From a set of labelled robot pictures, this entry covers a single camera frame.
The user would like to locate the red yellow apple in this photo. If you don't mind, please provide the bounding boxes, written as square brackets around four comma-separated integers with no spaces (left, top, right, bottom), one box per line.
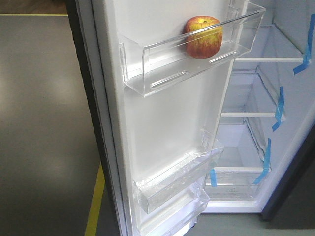
[185,16,223,59]

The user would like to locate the white fridge door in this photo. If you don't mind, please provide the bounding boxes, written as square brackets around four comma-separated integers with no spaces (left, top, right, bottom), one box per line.
[66,0,233,236]

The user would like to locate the white open fridge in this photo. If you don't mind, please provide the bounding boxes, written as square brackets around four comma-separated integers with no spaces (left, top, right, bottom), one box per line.
[205,0,315,221]

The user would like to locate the clear middle door bin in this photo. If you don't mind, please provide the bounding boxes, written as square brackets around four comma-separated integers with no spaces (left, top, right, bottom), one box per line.
[133,145,224,214]

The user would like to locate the clear door bin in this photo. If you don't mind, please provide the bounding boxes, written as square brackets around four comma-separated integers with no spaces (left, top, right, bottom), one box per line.
[133,145,224,214]
[137,182,209,236]
[116,0,265,96]

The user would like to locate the clear upper door bin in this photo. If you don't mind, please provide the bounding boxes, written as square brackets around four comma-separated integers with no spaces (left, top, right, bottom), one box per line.
[116,0,265,96]

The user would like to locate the clear crisper drawer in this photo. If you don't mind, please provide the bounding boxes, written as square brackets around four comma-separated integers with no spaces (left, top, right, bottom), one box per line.
[205,167,271,199]

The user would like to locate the clear lower door bin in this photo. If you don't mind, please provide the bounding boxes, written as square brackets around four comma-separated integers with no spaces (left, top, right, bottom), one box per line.
[137,182,209,236]

